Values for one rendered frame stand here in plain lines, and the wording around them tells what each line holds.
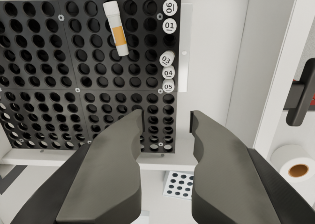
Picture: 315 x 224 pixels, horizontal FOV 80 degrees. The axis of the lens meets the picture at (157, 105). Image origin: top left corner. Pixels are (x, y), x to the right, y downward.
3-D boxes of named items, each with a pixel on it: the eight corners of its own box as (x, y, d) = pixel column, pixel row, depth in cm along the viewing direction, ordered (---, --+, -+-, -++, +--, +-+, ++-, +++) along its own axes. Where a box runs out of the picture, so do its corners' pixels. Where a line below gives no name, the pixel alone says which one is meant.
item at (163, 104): (180, -2, 17) (181, -3, 16) (175, 150, 25) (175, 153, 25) (160, -2, 17) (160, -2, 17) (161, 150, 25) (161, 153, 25)
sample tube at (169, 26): (175, 28, 21) (176, 34, 17) (163, 27, 21) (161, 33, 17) (176, 16, 20) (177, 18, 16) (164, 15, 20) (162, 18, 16)
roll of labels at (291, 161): (269, 169, 43) (278, 184, 40) (271, 145, 40) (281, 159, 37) (302, 166, 42) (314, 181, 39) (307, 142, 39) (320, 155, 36)
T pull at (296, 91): (319, 56, 18) (330, 60, 17) (294, 122, 22) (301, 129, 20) (280, 56, 18) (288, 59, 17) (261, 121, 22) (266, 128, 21)
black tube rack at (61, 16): (178, -1, 22) (181, -3, 16) (174, 125, 30) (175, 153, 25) (-3, 2, 23) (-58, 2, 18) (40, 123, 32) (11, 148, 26)
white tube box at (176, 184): (222, 167, 44) (226, 181, 41) (210, 190, 48) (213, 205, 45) (169, 158, 44) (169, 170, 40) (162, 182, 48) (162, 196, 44)
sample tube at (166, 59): (174, 58, 22) (168, 69, 18) (165, 52, 22) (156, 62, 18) (180, 48, 21) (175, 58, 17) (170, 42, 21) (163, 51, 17)
